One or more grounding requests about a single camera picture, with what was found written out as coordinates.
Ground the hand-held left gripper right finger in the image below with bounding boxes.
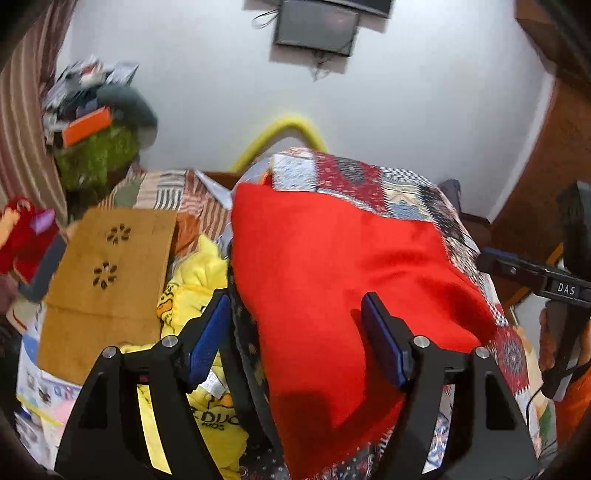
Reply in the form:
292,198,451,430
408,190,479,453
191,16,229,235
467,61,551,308
361,292,541,480

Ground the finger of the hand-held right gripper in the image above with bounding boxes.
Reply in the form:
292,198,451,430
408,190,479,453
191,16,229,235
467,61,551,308
475,248,548,288

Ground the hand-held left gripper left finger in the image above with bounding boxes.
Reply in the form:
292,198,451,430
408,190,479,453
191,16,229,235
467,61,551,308
54,292,232,480

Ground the red zip shirt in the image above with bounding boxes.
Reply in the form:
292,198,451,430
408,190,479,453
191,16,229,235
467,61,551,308
229,181,499,480

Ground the person's right forearm orange sleeve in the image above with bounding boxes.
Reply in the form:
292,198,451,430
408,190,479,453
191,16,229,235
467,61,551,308
554,362,591,450

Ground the person's right hand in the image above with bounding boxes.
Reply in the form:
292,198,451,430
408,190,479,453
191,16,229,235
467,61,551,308
538,307,591,374

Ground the navy gold patterned cloth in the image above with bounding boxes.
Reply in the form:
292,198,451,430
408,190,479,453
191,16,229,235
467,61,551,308
226,277,282,446

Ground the yellow printed cloth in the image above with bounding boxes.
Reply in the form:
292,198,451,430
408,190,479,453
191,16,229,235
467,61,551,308
124,233,252,480

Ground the dark blue cushion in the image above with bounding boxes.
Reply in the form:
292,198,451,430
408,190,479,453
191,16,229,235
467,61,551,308
438,179,463,214

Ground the brown board with flower cutouts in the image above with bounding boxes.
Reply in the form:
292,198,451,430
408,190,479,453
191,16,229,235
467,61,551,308
37,207,179,384

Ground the brown wooden door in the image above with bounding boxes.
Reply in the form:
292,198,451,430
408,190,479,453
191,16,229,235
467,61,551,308
489,0,591,305

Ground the orange grey striped cloth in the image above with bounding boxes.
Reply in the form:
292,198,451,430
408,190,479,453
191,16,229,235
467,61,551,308
106,168,234,259

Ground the patchwork printed blanket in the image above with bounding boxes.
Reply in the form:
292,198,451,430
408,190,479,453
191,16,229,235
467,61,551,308
235,147,546,480

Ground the grey blue flat board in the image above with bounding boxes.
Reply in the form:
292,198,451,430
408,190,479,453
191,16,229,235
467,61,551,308
18,230,68,304

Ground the green fuzzy cloth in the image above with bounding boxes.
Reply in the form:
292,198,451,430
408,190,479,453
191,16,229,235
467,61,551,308
53,124,140,191

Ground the yellow curved tube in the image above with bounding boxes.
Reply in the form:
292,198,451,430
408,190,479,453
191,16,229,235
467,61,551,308
231,115,329,172

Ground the grey cushion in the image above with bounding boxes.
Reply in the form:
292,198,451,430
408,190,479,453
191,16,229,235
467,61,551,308
95,85,160,141

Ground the orange box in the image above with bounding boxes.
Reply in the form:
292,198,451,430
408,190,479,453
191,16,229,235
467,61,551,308
61,106,112,148

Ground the striped curtain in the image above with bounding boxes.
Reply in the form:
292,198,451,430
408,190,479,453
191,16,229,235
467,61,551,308
0,0,78,227

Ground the black monitor cable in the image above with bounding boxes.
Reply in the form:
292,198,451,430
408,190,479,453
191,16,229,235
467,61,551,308
311,51,335,81

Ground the wall monitor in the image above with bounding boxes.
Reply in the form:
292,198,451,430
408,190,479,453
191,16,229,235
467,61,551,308
272,0,393,58

